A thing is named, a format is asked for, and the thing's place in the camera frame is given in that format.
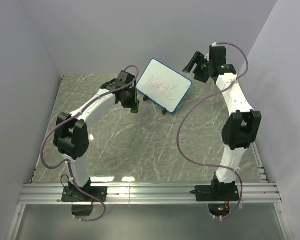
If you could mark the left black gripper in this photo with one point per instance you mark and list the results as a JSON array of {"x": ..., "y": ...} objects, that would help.
[{"x": 134, "y": 102}]

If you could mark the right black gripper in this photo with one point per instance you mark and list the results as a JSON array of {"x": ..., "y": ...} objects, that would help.
[{"x": 198, "y": 59}]

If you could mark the green whiteboard eraser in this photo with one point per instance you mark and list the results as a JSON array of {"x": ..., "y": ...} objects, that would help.
[{"x": 134, "y": 110}]

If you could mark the blue framed whiteboard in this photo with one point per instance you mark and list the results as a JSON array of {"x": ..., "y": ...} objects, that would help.
[{"x": 163, "y": 85}]

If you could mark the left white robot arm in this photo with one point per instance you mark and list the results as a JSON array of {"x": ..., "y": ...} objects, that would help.
[{"x": 72, "y": 139}]

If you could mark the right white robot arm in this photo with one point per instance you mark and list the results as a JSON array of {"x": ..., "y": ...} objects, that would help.
[{"x": 240, "y": 129}]

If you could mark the black wire whiteboard stand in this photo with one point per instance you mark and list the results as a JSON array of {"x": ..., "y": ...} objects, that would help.
[{"x": 146, "y": 98}]

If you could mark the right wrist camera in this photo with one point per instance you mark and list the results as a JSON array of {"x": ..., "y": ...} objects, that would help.
[{"x": 217, "y": 55}]

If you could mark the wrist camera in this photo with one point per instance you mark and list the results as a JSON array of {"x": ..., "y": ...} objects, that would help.
[
  {"x": 124, "y": 78},
  {"x": 217, "y": 55}
]

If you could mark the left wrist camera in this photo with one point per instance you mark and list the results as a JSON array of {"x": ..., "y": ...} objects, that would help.
[{"x": 124, "y": 78}]

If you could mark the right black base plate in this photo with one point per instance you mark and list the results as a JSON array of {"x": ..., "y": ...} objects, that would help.
[{"x": 209, "y": 193}]

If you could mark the aluminium right side rail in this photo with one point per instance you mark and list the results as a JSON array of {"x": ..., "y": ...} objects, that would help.
[{"x": 261, "y": 169}]

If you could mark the aluminium rail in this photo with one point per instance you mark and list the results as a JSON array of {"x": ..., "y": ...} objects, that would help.
[
  {"x": 131, "y": 193},
  {"x": 261, "y": 169}
]

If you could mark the aluminium front rail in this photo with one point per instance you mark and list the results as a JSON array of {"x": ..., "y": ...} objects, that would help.
[{"x": 131, "y": 193}]

